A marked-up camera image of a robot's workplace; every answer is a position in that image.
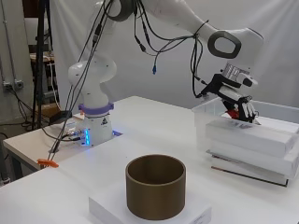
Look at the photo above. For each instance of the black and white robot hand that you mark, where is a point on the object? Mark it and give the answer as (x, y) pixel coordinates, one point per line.
(244, 107)

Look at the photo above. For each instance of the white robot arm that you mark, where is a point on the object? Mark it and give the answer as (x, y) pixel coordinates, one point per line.
(93, 77)

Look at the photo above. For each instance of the thick white book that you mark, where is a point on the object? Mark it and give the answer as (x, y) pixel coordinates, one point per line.
(249, 138)

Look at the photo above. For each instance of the clear plastic box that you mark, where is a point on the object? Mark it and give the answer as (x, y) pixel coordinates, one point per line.
(201, 124)

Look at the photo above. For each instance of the white book with dark cover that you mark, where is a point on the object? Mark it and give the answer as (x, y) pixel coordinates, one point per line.
(246, 172)

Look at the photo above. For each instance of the white hanging sheet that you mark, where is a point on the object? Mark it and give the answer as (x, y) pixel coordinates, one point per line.
(149, 84)

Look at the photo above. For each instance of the brown round tub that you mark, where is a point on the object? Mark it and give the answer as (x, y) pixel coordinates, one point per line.
(155, 199)

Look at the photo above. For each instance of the white flat box stand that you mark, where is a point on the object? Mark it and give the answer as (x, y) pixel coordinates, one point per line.
(106, 208)

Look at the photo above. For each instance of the cardboard box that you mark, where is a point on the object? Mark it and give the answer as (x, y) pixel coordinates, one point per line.
(46, 109)

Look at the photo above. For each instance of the orange clamp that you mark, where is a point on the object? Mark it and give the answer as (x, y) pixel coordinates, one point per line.
(46, 163)

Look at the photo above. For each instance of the black tripod stand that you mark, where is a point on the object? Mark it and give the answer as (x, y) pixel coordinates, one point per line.
(39, 62)

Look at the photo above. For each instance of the white side table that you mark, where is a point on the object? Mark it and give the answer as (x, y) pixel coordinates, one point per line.
(28, 146)

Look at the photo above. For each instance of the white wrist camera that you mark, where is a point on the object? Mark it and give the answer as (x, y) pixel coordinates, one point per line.
(247, 81)

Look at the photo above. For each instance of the black wrist bracket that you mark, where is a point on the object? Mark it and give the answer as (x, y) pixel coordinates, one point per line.
(218, 84)

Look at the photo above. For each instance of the grey wall outlet box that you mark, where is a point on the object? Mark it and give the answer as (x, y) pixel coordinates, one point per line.
(18, 84)

